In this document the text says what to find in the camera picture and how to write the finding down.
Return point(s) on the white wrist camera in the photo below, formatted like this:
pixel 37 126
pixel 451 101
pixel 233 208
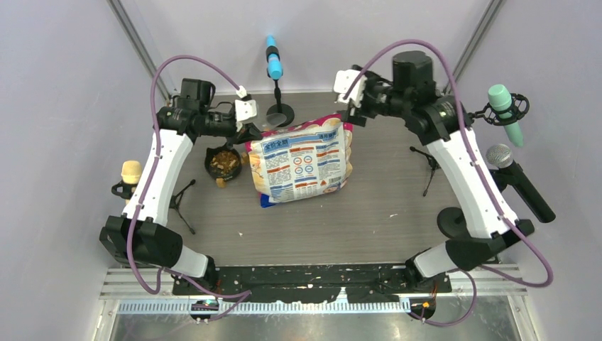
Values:
pixel 349 90
pixel 246 110

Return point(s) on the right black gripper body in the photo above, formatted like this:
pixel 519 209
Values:
pixel 377 100

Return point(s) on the green microphone with shock mount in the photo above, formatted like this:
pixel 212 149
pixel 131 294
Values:
pixel 505 109

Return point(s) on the blue microphone on stand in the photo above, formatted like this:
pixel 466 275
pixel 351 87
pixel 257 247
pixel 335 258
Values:
pixel 275 72

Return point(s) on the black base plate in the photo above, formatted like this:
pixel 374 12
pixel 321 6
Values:
pixel 362 283

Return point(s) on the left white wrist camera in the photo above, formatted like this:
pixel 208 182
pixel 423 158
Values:
pixel 246 110

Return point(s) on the yellow microphone on tripod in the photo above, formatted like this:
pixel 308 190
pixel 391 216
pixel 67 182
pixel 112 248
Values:
pixel 131 174

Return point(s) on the grey black handheld microphone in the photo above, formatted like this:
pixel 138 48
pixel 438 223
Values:
pixel 510 173

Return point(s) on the colourful pet food bag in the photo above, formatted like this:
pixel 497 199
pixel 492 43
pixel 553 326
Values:
pixel 303 161

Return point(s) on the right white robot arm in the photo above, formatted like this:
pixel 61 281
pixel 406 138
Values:
pixel 483 225

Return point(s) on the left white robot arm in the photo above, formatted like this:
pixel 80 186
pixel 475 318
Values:
pixel 140 233

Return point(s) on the cat-ear black pet bowl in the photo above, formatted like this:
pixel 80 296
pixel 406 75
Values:
pixel 224 164

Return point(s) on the round black stand base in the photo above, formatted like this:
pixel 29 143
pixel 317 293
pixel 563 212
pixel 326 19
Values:
pixel 451 223

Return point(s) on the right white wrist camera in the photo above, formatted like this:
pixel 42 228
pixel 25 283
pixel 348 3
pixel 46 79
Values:
pixel 349 90

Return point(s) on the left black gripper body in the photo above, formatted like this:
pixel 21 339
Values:
pixel 219 124

